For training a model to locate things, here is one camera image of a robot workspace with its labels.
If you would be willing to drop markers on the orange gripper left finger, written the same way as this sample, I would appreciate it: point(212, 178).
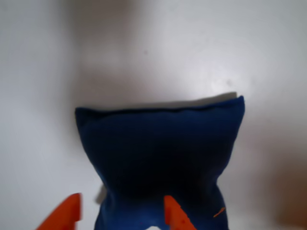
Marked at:
point(67, 213)

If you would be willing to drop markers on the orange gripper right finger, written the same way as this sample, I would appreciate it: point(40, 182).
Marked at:
point(175, 215)

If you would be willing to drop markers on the blue bean bag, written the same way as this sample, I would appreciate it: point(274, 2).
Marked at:
point(156, 143)

